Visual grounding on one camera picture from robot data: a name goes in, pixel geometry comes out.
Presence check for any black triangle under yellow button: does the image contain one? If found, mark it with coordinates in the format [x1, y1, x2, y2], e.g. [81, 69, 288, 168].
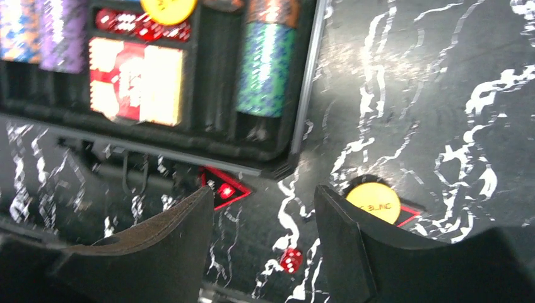
[394, 205, 421, 227]

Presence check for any blue green yellow chip stack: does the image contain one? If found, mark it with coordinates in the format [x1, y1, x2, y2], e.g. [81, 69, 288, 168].
[1, 0, 41, 64]

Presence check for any red dice row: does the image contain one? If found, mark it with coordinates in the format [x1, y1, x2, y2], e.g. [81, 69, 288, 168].
[94, 8, 191, 42]

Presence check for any black poker set case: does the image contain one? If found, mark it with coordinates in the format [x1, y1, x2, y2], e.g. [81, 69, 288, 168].
[1, 1, 326, 181]

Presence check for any red playing card deck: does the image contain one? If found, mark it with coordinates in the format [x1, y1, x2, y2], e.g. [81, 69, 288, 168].
[88, 37, 187, 126]

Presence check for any red die on table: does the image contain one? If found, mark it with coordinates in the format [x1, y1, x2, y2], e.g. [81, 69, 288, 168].
[279, 248, 303, 274]

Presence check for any yellow big blind button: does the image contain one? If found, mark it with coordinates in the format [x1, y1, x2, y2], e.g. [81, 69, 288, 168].
[140, 0, 197, 26]

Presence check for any orange and green chip stack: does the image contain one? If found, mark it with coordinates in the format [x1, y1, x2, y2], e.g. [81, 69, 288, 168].
[236, 1, 300, 118]

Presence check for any blue orange purple chip stack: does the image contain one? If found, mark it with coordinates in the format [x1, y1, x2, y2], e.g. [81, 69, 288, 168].
[36, 0, 89, 74]

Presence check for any black red all-in triangle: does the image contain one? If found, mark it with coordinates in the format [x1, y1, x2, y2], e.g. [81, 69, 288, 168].
[199, 167, 252, 210]

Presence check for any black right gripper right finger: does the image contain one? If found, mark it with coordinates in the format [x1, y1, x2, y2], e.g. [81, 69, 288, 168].
[314, 185, 534, 302]

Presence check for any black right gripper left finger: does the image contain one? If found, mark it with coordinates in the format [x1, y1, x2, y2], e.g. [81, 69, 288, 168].
[1, 186, 214, 302]

